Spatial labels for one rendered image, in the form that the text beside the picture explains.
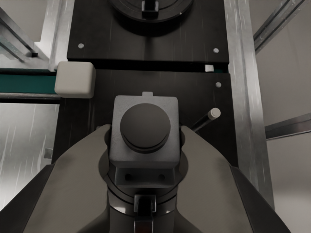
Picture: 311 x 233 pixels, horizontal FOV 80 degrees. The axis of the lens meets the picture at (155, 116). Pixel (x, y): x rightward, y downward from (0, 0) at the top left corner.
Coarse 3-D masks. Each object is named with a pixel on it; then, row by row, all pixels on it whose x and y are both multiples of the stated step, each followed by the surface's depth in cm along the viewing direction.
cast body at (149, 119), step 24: (120, 96) 13; (144, 96) 13; (120, 120) 12; (144, 120) 11; (168, 120) 11; (120, 144) 11; (144, 144) 10; (168, 144) 12; (120, 168) 14; (144, 168) 14; (168, 168) 13
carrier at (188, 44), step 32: (96, 0) 29; (128, 0) 27; (160, 0) 28; (192, 0) 28; (96, 32) 28; (128, 32) 28; (160, 32) 29; (192, 32) 29; (224, 32) 29; (96, 64) 29; (128, 64) 28; (160, 64) 28; (192, 64) 28; (224, 64) 28
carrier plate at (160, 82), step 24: (96, 72) 27; (120, 72) 27; (144, 72) 27; (168, 72) 27; (192, 72) 27; (96, 96) 26; (168, 96) 26; (192, 96) 26; (216, 96) 26; (72, 120) 25; (96, 120) 25; (192, 120) 25; (216, 120) 26; (72, 144) 24; (216, 144) 25; (120, 216) 22; (168, 216) 22
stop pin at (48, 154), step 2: (46, 148) 24; (48, 148) 24; (50, 148) 24; (52, 148) 24; (46, 150) 24; (48, 150) 24; (50, 150) 24; (52, 150) 24; (44, 152) 24; (46, 152) 24; (48, 152) 24; (50, 152) 24; (52, 152) 24; (44, 154) 24; (46, 154) 24; (48, 154) 24; (50, 154) 24; (44, 156) 24; (46, 156) 24; (48, 156) 24; (50, 156) 24; (44, 158) 24; (46, 158) 24; (48, 158) 24; (50, 158) 24
